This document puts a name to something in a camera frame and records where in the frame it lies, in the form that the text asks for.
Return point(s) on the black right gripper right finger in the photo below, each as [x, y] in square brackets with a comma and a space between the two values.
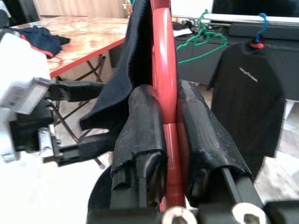
[205, 144]

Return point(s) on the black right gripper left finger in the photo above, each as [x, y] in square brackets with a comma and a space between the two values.
[140, 140]

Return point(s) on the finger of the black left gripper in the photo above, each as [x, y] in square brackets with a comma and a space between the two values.
[88, 149]
[74, 91]

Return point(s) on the black jersey garment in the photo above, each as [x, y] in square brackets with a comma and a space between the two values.
[130, 58]

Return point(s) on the pinkish red plastic hanger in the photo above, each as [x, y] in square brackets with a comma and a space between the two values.
[165, 70]

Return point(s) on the blue hanger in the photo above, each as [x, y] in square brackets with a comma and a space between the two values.
[261, 31]

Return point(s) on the folding table red edge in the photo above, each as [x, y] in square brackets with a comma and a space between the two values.
[88, 35]

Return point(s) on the black T-shirt red collar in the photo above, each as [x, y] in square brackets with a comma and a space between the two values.
[247, 105]

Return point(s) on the dark blue garment red trim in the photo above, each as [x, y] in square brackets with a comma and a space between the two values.
[44, 39]

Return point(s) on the black soundbar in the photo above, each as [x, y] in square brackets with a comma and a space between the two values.
[285, 31]

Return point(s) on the black television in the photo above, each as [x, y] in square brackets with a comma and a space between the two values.
[257, 7]

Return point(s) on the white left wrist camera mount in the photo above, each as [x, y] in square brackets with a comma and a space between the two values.
[21, 65]

